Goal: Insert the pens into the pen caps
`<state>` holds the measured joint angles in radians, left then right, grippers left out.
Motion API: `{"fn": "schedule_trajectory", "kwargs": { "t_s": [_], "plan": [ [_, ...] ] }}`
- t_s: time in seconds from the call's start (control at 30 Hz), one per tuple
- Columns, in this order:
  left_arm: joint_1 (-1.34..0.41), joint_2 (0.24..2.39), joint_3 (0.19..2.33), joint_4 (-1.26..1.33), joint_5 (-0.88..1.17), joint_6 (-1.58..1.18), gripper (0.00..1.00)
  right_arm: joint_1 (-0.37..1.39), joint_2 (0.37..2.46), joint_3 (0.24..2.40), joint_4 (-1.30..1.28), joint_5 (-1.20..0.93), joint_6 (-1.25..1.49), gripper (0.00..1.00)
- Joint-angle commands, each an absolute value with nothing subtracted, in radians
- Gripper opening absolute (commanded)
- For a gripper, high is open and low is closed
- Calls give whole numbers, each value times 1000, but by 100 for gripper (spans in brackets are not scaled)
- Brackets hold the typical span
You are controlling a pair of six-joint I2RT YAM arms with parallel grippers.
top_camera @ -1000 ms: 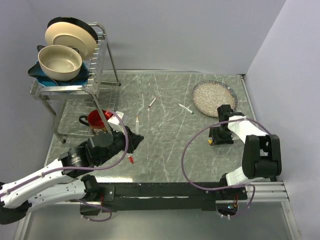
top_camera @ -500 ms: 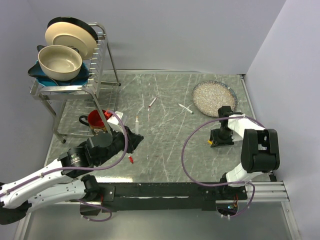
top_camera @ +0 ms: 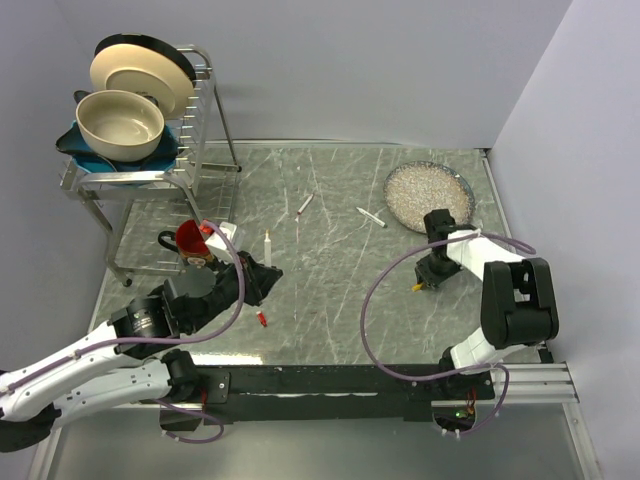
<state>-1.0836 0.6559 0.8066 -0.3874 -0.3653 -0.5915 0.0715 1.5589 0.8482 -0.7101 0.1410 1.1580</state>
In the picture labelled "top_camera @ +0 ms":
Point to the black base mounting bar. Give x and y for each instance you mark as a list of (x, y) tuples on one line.
[(245, 393)]

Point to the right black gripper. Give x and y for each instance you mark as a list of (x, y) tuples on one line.
[(422, 272)]

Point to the green white marker pen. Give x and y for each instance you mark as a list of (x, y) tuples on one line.
[(372, 217)]

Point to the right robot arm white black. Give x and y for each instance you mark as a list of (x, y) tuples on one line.
[(518, 304)]

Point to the speckled plate dark rim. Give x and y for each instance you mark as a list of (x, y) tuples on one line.
[(414, 189)]

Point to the black plate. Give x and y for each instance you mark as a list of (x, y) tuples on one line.
[(150, 43)]

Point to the beige bowl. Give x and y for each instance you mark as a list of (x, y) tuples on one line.
[(120, 125)]

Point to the red black mug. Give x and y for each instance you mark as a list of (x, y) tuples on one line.
[(188, 243)]

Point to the blue dish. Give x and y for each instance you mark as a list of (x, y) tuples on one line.
[(72, 144)]

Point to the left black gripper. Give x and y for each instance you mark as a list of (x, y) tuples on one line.
[(258, 280)]

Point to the beige plate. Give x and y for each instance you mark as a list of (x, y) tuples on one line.
[(143, 71)]

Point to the yellow white marker pen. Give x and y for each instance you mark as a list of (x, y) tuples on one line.
[(267, 249)]

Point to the red white marker pen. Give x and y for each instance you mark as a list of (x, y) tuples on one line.
[(305, 204)]

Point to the metal dish rack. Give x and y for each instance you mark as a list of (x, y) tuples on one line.
[(110, 197)]

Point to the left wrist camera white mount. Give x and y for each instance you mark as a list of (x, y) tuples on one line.
[(215, 243)]

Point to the red pen cap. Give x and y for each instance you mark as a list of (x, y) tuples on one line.
[(262, 319)]

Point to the aluminium rail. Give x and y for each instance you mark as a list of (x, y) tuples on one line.
[(529, 384)]

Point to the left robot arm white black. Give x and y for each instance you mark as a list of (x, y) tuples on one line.
[(134, 356)]

